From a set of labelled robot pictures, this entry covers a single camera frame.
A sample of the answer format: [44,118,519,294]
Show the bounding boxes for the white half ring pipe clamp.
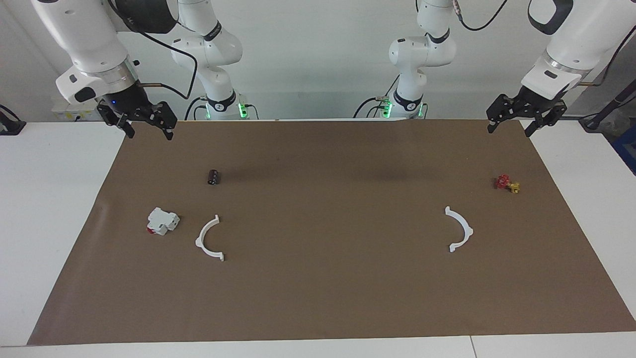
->
[195,214,225,262]
[445,206,474,253]

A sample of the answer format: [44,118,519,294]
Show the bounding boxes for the red and yellow valve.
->
[494,174,521,194]

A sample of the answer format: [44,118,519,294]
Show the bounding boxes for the white power strip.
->
[51,102,100,122]

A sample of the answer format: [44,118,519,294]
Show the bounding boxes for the black stand leg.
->
[579,80,636,131]

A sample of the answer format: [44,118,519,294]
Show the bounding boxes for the white circuit breaker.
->
[147,207,180,236]

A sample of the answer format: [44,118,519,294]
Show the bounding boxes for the blue box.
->
[612,124,636,175]

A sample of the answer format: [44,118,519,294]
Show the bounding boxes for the brown paper mat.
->
[27,119,636,346]

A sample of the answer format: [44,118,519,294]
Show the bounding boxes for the black base cable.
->
[185,96,207,121]
[353,75,401,119]

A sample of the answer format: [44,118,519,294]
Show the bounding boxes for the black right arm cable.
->
[107,0,199,99]

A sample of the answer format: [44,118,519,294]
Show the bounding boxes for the black clamp mount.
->
[0,104,26,136]

